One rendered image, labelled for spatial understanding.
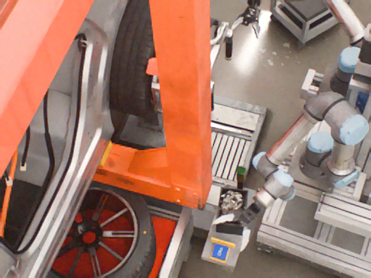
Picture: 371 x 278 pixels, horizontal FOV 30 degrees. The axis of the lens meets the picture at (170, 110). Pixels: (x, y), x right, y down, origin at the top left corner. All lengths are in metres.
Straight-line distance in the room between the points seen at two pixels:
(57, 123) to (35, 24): 1.98
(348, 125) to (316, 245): 1.22
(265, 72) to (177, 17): 2.36
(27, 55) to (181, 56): 1.26
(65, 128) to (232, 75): 1.66
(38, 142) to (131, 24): 0.71
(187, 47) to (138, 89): 0.98
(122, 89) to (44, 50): 2.11
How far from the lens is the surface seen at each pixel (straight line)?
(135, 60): 3.29
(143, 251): 3.43
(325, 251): 3.76
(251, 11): 3.72
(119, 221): 3.77
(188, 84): 2.56
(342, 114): 2.69
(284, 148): 2.84
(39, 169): 3.39
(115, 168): 3.45
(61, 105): 3.27
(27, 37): 1.26
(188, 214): 3.62
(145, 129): 4.08
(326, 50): 4.74
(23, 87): 1.23
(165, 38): 2.38
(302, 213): 3.85
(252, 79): 4.55
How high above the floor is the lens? 3.67
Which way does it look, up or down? 56 degrees down
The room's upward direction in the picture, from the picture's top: 6 degrees counter-clockwise
